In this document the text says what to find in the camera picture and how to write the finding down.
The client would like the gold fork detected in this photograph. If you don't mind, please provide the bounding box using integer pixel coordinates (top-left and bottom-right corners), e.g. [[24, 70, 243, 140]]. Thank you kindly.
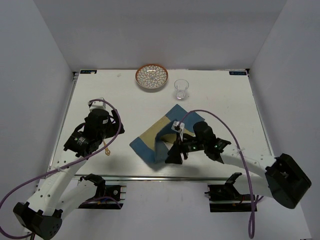
[[102, 140, 111, 156]]

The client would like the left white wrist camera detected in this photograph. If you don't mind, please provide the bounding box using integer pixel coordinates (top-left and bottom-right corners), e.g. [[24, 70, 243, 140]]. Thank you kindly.
[[87, 97, 107, 112]]

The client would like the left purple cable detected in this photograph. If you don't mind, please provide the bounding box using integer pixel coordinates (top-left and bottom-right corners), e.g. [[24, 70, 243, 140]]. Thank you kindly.
[[0, 98, 123, 238]]

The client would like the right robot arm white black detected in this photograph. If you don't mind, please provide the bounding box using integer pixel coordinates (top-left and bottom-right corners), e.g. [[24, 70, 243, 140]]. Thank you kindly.
[[165, 121, 312, 209]]

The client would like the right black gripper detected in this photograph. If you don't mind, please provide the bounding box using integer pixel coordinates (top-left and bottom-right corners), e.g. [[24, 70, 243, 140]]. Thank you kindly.
[[165, 131, 207, 164]]

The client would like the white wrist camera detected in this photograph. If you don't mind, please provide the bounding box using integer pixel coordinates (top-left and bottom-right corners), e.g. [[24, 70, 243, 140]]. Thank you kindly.
[[171, 120, 185, 141], [87, 97, 107, 112]]

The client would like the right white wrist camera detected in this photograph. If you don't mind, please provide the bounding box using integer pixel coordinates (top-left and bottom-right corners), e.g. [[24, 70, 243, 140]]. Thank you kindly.
[[171, 120, 185, 141]]

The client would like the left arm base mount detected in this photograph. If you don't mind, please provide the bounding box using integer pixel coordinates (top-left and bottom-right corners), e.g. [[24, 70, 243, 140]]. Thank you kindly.
[[78, 180, 127, 210]]

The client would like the left blue table label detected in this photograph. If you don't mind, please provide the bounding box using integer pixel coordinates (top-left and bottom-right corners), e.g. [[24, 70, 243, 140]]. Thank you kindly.
[[79, 69, 97, 75]]

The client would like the aluminium table front rail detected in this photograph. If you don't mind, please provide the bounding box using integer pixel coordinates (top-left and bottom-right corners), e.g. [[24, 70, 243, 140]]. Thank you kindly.
[[47, 174, 263, 182]]

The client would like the clear drinking glass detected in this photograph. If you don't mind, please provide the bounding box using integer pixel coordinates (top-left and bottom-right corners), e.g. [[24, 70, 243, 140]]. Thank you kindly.
[[174, 79, 189, 100]]

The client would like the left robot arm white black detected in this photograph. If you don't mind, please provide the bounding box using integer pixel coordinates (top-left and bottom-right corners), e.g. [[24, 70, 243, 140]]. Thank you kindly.
[[13, 108, 125, 240]]

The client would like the blue table label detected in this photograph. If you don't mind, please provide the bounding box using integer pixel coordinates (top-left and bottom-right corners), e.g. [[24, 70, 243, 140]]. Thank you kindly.
[[229, 71, 247, 76], [79, 69, 97, 75]]

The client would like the right blue table label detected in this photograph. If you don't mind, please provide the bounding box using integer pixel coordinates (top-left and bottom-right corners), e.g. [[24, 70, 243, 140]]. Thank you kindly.
[[229, 71, 247, 76]]

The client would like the floral patterned ceramic bowl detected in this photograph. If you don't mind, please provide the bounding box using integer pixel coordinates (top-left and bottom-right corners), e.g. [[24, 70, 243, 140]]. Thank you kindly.
[[134, 63, 169, 93]]

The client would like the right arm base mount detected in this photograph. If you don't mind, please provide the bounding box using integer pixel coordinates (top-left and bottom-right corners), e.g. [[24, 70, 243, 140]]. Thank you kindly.
[[204, 172, 252, 213]]

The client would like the blue beige white placemat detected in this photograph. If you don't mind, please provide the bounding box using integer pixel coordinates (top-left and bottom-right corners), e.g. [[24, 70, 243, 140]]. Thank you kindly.
[[129, 104, 205, 165]]

